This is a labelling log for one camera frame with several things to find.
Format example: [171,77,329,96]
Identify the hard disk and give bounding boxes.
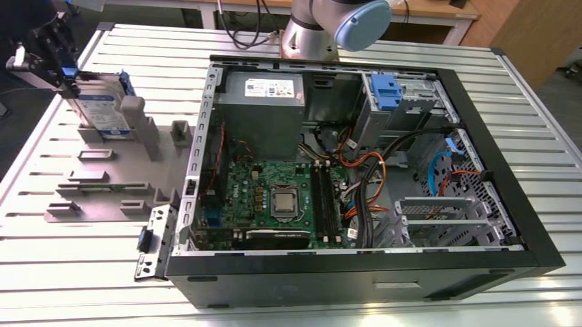
[59,67,138,141]

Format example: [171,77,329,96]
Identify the red yellow disk power wire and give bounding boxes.
[448,169,484,193]

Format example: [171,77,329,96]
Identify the grey parts rack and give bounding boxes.
[45,97,202,225]

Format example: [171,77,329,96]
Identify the green RAM stick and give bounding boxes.
[78,184,121,193]

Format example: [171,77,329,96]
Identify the grey power supply unit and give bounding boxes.
[213,69,308,161]

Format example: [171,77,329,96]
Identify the green motherboard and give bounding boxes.
[199,159,354,249]

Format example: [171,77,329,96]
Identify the small dark latch knob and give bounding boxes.
[138,226,155,253]

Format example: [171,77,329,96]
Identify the silver CPU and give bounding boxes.
[274,193,300,211]

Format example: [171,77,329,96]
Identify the CPU socket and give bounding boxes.
[268,183,305,224]

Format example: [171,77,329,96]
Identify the blue drive latch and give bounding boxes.
[370,73,405,112]

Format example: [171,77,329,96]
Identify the black RAM slot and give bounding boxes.
[316,160,333,245]
[321,160,340,244]
[325,160,346,244]
[310,160,328,245]

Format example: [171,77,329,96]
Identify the black graphics card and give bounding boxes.
[231,227,314,251]

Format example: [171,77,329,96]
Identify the metal drive cage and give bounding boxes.
[353,69,458,151]

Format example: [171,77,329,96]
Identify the black PC case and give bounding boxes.
[166,54,567,309]

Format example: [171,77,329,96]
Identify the wooden cabinet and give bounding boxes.
[461,0,582,90]

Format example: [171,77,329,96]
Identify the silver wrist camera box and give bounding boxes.
[71,0,110,12]

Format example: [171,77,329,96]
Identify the red twisted fan wire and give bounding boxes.
[213,121,227,195]

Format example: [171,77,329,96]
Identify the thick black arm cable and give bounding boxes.
[215,0,280,49]

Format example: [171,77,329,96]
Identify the grey metal hinged bracket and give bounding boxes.
[133,203,179,282]

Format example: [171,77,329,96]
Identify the yellow black power wires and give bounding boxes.
[298,141,342,163]

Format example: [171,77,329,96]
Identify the grey ribbon wires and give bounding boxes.
[341,182,364,200]

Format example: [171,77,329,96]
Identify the orange power wire bundle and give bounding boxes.
[338,151,393,222]

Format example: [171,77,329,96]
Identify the black cable bundle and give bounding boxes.
[354,127,456,248]

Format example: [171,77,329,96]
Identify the blue data wire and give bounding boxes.
[429,151,456,198]

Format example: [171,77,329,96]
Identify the blue cable clip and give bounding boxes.
[444,134,464,157]

